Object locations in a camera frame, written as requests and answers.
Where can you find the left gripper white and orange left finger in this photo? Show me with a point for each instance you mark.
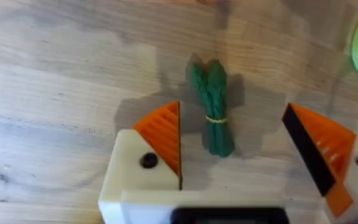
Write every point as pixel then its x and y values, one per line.
pixel 154 149

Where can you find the left gripper white and orange right finger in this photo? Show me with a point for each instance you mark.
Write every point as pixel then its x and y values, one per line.
pixel 331 149

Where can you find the green toy asparagus bundle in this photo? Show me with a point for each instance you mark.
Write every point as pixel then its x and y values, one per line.
pixel 213 105

